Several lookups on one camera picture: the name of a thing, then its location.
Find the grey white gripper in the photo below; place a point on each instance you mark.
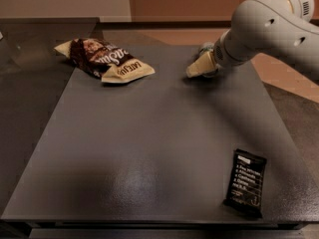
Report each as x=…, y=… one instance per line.
x=221, y=55

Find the green silver 7up can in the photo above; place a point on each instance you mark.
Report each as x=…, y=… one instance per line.
x=207, y=47

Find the brown cream chip bag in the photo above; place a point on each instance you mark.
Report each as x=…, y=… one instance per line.
x=104, y=60

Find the black snack bar wrapper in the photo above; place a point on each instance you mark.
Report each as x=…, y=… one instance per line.
x=244, y=192

